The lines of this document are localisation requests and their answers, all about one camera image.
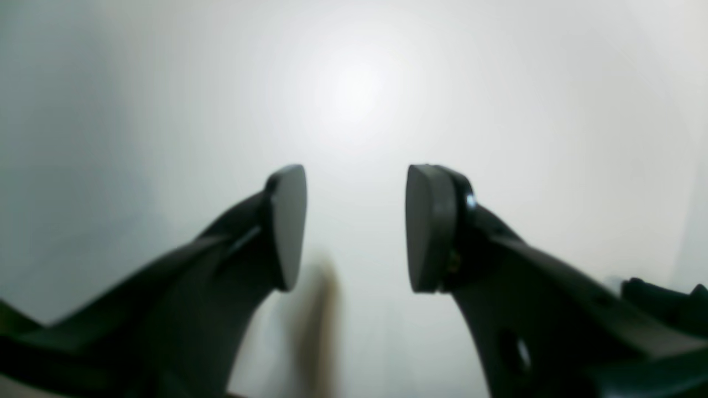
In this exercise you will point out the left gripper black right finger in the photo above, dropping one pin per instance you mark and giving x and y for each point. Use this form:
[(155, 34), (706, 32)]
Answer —
[(541, 327)]

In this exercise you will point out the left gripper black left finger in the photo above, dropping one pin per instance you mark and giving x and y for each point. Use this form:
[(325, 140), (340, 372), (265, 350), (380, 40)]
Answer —
[(174, 328)]

